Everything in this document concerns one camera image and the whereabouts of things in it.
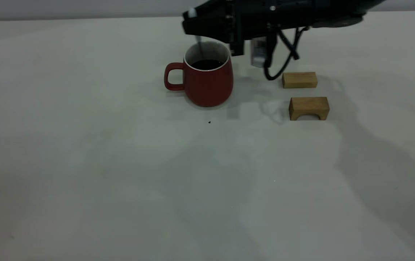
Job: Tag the red ceramic mug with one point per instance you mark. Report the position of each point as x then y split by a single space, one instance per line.
207 87

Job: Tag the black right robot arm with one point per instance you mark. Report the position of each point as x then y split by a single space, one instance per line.
319 11

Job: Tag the dark coffee liquid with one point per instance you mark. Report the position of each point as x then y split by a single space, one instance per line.
212 65

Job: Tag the arched wooden block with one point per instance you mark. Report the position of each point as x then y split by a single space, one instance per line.
308 105

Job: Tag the flat rectangular wooden block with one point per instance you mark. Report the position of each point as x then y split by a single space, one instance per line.
299 79

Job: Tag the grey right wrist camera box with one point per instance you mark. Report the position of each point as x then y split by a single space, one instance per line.
258 54

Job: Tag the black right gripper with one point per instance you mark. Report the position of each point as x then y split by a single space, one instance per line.
252 20

